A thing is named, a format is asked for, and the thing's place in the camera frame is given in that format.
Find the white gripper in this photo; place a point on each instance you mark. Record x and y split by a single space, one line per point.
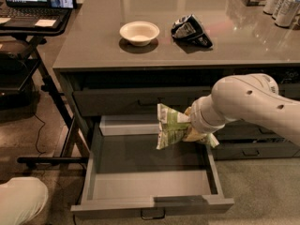
199 118

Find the green jalapeno chip bag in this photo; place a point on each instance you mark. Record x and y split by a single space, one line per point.
174 126

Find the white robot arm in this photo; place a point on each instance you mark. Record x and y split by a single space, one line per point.
253 98

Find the grey bottom right drawer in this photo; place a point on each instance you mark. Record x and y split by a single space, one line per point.
251 150

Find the grey middle right drawer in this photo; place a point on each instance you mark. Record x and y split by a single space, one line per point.
241 130

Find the open grey middle drawer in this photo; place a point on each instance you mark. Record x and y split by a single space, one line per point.
127 177

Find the black crumpled chip bag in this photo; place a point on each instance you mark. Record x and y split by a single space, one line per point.
190 29

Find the grey top left drawer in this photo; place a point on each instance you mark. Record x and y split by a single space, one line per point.
120 101

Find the grey top right drawer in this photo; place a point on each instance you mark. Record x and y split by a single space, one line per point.
288 80

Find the white can middle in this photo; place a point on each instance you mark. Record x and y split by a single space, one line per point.
281 3

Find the white paper bowl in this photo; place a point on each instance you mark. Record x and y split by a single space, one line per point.
139 33

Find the white can right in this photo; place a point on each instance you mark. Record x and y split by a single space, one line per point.
287 12

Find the black laptop stand cart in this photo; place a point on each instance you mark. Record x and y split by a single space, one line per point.
29 57

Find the black smartphone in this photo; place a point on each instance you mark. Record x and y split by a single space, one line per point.
66 4

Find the black laptop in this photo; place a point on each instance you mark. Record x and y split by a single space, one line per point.
31 15

